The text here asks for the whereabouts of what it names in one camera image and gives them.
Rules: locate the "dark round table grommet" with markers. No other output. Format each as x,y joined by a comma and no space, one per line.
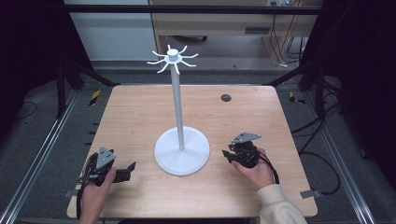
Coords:
226,98

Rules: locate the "white cabinet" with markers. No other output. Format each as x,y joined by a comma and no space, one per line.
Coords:
112,34

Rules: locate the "black metal frame stand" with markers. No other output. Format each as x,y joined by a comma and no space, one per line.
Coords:
62,90
319,90

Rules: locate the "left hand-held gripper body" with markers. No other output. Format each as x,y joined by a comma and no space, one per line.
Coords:
105,158

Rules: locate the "grey metal table bracket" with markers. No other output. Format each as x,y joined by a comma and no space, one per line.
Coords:
309,193
71,193

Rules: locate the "yellow black striped tape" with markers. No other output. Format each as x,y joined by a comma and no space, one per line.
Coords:
95,97
294,98

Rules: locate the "person's right hand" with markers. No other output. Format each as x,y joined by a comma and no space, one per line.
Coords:
257,174

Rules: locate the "black horizontal frame bar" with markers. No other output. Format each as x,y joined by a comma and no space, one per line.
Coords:
186,9

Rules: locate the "black curtain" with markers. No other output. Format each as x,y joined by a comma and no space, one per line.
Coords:
28,56
364,77

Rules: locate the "person's left hand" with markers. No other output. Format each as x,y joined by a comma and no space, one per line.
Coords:
95,193

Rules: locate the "aluminium floor rail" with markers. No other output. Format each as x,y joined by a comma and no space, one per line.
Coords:
341,161
34,161

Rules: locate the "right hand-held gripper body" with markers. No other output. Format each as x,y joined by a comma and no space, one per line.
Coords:
247,152

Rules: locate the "white hook stand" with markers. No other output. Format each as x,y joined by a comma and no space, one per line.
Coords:
182,152

